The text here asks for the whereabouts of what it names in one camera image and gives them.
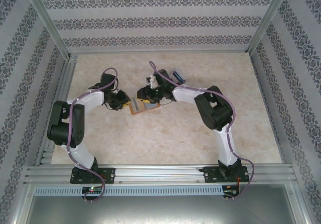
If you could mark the grey striped card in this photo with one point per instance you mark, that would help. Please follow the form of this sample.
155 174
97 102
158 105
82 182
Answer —
136 104

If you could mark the orange leather card holder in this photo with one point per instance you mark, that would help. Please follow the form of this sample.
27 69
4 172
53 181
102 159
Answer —
136 112

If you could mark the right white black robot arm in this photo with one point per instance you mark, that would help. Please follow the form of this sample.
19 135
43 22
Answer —
185 93

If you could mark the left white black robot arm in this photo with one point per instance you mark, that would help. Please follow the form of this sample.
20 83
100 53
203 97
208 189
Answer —
90 98

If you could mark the grey metal sheet tray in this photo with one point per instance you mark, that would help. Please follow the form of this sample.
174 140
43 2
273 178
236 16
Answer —
160 211

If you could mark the aluminium side rail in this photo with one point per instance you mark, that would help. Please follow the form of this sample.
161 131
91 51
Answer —
65 78

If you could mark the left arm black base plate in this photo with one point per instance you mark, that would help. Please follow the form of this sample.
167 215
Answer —
110 173

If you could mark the long aluminium mounting rail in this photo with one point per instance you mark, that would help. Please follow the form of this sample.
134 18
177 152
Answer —
160 173

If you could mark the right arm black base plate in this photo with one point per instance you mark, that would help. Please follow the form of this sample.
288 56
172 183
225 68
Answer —
210 175

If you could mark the aluminium frame post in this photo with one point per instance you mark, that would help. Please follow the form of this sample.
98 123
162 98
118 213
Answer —
21 206
301 206
266 20
50 20

